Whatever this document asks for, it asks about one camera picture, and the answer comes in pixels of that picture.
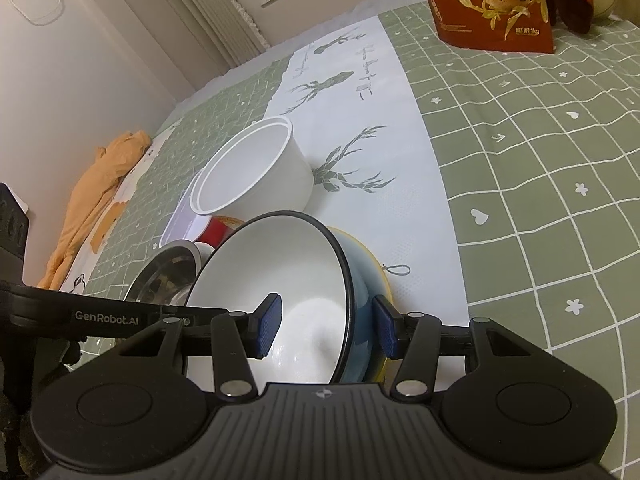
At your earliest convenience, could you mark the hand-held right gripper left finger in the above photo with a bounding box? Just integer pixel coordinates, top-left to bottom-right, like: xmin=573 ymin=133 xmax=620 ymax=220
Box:
xmin=122 ymin=294 xmax=283 ymax=401

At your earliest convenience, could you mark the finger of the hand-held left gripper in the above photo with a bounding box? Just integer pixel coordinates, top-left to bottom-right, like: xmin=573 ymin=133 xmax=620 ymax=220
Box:
xmin=164 ymin=304 xmax=230 ymax=332

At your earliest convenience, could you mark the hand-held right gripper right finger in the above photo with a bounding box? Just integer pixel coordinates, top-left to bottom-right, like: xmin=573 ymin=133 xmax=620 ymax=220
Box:
xmin=372 ymin=295 xmax=543 ymax=400

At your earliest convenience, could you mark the stainless steel bowl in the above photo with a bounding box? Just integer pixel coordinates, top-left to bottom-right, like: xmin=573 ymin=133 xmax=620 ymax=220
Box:
xmin=124 ymin=241 xmax=206 ymax=308

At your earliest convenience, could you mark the blue bowl with black rim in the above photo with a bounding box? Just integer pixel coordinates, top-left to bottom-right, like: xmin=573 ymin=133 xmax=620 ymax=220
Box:
xmin=184 ymin=212 xmax=386 ymax=385

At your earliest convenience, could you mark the white bowl with yellow rim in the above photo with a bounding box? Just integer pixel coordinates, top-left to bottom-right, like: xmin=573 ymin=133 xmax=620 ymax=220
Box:
xmin=327 ymin=226 xmax=394 ymax=385

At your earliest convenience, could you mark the rectangular red and white tray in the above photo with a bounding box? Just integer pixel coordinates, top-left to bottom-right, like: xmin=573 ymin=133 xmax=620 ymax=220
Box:
xmin=160 ymin=195 xmax=246 ymax=251

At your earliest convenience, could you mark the orange cloth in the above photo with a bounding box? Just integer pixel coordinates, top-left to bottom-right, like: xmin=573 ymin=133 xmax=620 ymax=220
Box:
xmin=37 ymin=130 xmax=152 ymax=291

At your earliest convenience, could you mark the white plastic tub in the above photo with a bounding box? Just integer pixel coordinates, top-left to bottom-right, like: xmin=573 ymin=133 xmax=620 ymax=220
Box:
xmin=191 ymin=116 xmax=315 ymax=217

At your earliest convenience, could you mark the green checked bed sheet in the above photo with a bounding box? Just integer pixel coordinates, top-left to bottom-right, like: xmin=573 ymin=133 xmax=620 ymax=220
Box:
xmin=37 ymin=0 xmax=640 ymax=480

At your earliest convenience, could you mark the white curtain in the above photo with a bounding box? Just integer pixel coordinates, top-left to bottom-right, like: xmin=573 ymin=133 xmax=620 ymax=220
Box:
xmin=165 ymin=0 xmax=273 ymax=68

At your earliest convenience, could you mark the red snack bag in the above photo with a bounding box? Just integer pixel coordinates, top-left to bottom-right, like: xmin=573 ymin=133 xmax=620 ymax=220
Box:
xmin=410 ymin=0 xmax=557 ymax=55

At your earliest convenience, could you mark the dark red plush item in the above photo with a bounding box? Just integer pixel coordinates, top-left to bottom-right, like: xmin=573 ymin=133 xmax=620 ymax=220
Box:
xmin=545 ymin=0 xmax=595 ymax=33

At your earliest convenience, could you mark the white wall cable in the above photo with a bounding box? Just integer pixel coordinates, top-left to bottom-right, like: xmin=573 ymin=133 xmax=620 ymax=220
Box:
xmin=0 ymin=0 xmax=66 ymax=26

